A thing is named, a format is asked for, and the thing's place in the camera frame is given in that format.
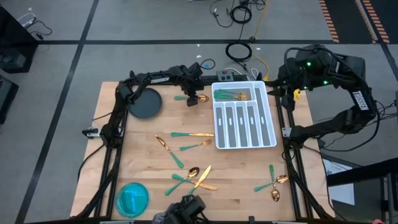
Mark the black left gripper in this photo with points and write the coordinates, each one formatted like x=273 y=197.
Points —
x=192 y=88

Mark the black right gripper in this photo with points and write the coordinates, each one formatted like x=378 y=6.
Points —
x=290 y=77

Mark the white cutlery organizer tray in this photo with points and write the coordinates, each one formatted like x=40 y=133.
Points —
x=246 y=137

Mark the gold cutlery cluster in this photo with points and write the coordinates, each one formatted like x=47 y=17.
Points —
x=208 y=186
x=193 y=171

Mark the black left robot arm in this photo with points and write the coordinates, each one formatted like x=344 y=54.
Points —
x=155 y=79

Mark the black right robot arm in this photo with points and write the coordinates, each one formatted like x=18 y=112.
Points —
x=360 y=99

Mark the yellow gripper tag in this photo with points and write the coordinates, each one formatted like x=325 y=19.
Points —
x=297 y=93

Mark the grey power strip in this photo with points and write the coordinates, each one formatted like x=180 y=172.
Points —
x=225 y=74

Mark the black round plate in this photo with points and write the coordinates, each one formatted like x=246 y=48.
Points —
x=146 y=107

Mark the black desk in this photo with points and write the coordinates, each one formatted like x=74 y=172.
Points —
x=360 y=172

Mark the white paper sheet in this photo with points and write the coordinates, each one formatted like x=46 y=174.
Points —
x=342 y=193

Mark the blue plastic bowl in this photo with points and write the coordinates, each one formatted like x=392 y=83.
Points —
x=132 y=200

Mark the small red object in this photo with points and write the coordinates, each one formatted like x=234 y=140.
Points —
x=377 y=222

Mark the black cabinet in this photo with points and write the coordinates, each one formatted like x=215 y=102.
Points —
x=12 y=46

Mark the black box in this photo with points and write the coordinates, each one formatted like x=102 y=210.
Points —
x=7 y=96

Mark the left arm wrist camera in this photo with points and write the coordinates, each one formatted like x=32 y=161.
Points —
x=192 y=101

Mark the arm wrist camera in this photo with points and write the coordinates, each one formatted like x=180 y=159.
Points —
x=192 y=101
x=288 y=102

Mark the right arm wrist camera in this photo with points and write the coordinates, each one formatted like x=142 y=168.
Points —
x=288 y=102

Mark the black aluminium table frame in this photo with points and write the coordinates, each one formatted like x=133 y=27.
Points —
x=117 y=161

